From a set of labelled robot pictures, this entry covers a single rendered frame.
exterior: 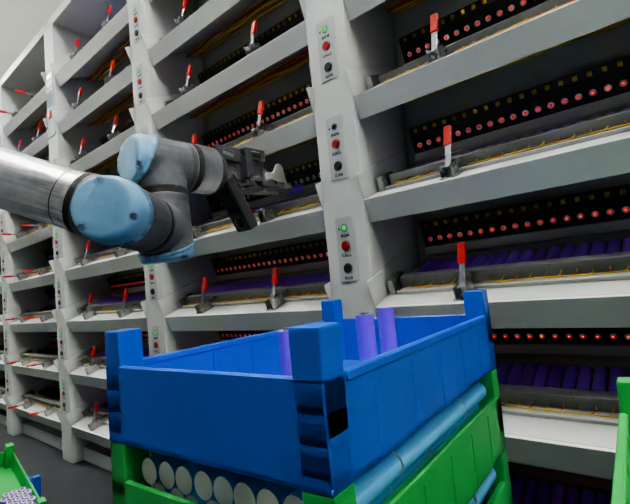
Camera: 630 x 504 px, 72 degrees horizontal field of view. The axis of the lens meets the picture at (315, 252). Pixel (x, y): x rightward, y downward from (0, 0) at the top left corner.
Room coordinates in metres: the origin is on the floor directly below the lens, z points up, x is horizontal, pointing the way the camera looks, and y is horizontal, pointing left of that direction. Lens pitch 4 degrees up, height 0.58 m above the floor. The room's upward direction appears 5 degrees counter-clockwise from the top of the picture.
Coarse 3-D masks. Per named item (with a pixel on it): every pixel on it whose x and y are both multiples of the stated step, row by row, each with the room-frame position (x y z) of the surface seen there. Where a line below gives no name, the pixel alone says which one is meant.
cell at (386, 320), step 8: (384, 312) 0.48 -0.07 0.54; (392, 312) 0.48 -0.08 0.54; (384, 320) 0.48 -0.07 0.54; (392, 320) 0.48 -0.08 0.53; (384, 328) 0.48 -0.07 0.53; (392, 328) 0.48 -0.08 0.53; (384, 336) 0.48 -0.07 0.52; (392, 336) 0.48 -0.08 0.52; (384, 344) 0.48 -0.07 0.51; (392, 344) 0.48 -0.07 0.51
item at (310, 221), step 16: (304, 192) 1.10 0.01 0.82; (320, 192) 0.84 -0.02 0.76; (320, 208) 0.87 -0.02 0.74; (192, 224) 1.32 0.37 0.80; (272, 224) 0.94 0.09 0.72; (288, 224) 0.92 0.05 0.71; (304, 224) 0.89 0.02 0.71; (320, 224) 0.87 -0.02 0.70; (208, 240) 1.09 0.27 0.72; (224, 240) 1.06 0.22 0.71; (240, 240) 1.03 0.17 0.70; (256, 240) 0.99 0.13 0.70; (272, 240) 0.96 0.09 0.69
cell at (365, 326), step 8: (360, 312) 0.44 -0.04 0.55; (368, 312) 0.44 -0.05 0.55; (360, 320) 0.43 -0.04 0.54; (368, 320) 0.43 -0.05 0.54; (360, 328) 0.43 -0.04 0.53; (368, 328) 0.43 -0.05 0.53; (360, 336) 0.43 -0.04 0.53; (368, 336) 0.43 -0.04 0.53; (360, 344) 0.43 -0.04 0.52; (368, 344) 0.43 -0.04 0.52; (376, 344) 0.44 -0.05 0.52; (360, 352) 0.43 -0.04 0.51; (368, 352) 0.43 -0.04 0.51; (376, 352) 0.43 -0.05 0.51; (360, 360) 0.44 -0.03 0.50
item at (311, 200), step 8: (296, 200) 0.95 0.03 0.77; (304, 200) 0.94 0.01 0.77; (312, 200) 0.92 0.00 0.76; (280, 208) 0.99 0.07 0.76; (288, 208) 0.97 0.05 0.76; (296, 208) 0.94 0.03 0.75; (256, 216) 1.04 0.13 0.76; (208, 224) 1.16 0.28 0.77; (216, 224) 1.14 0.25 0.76; (224, 224) 1.12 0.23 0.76; (232, 224) 1.08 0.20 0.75
